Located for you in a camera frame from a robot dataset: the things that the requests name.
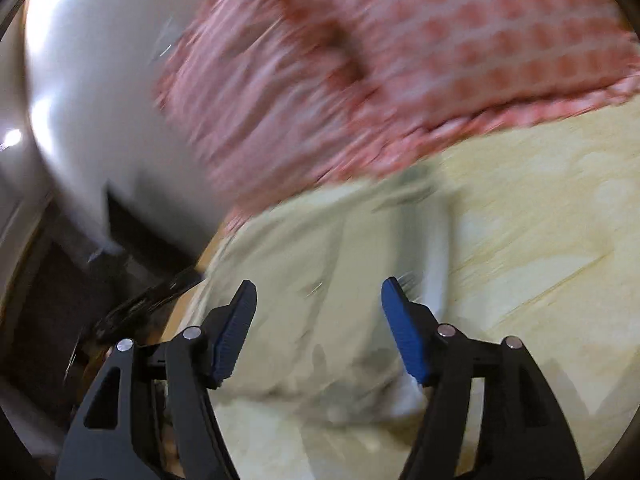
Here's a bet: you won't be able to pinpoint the orange cream patterned bedspread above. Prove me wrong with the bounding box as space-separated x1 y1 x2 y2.
212 100 639 479

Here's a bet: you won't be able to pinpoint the khaki pants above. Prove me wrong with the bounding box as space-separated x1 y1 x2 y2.
183 162 450 425

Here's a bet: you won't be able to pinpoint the pink polka dot pillow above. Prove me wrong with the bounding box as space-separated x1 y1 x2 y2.
155 0 385 216
278 0 640 172

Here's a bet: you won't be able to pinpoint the rear pink polka dot pillow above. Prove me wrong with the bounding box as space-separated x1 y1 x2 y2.
278 0 640 172

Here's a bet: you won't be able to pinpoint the front pink polka dot pillow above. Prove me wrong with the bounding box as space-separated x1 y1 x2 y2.
155 0 385 216

